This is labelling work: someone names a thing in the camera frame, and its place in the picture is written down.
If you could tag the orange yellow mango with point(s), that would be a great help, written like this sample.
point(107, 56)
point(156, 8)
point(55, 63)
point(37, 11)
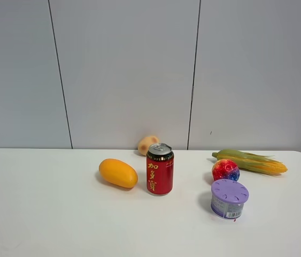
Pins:
point(118, 173)

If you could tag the tan potato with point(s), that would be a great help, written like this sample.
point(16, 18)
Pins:
point(145, 143)

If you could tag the red blue glitter ball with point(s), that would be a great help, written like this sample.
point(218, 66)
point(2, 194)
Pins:
point(225, 169)

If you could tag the red soda can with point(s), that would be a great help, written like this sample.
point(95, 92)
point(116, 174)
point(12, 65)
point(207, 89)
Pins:
point(159, 169)

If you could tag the purple lidded air freshener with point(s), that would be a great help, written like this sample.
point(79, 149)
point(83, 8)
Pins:
point(228, 198)

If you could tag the yellow corn cob with husk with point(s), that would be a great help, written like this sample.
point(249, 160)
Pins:
point(252, 162)

